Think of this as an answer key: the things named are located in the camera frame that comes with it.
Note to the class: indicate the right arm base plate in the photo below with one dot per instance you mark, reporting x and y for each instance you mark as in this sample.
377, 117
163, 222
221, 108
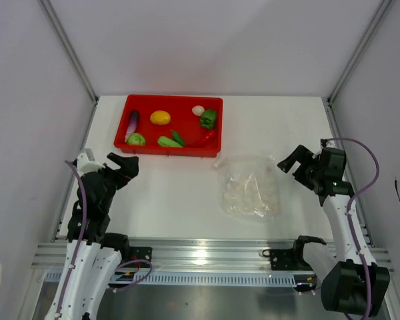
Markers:
286, 259

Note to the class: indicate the left frame post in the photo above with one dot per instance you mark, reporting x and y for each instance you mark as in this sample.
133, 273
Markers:
60, 33

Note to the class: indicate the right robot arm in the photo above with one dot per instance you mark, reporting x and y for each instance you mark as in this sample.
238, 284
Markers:
352, 283

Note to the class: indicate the aluminium rail base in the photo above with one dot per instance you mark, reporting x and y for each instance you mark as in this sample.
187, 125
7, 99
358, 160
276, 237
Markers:
196, 255

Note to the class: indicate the light green gourd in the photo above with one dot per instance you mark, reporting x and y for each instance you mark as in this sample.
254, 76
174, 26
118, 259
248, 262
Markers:
164, 141

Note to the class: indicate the purple eggplant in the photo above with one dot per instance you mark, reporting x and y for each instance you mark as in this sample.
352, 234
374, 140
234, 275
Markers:
133, 123

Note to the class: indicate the frame post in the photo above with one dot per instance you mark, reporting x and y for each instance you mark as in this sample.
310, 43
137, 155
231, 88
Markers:
60, 33
361, 48

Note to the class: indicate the right frame post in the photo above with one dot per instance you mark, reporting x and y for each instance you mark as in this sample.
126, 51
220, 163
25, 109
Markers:
361, 48

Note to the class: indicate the small dark green cucumber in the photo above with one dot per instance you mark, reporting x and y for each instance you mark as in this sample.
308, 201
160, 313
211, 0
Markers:
177, 138

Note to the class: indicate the red chili pepper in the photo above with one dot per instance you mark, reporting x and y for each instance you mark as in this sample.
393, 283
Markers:
207, 138

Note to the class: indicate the clear zip top bag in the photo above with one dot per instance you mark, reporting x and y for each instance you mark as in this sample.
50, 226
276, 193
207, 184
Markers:
248, 187

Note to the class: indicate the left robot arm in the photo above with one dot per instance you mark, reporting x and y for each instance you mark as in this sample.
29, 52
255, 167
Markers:
92, 253

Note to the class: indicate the white slotted cable duct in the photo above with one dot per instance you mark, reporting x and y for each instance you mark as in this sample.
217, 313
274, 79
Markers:
121, 279

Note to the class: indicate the green bell pepper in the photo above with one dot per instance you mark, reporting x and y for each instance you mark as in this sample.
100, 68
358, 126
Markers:
208, 119

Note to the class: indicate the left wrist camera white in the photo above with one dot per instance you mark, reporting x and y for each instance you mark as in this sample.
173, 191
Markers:
86, 163

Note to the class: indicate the red plastic tray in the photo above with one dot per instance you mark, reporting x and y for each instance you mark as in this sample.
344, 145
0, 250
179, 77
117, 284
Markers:
183, 121

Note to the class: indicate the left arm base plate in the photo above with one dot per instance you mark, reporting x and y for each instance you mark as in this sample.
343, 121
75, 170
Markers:
134, 257

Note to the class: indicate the round green cabbage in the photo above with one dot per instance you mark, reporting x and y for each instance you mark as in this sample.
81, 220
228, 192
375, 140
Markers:
136, 139

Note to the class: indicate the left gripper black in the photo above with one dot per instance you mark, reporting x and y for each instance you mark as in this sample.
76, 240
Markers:
128, 168

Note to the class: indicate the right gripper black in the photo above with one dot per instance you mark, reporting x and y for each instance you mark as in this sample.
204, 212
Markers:
303, 156

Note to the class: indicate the yellow lemon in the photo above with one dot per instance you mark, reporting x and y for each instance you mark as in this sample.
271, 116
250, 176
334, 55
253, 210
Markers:
160, 118

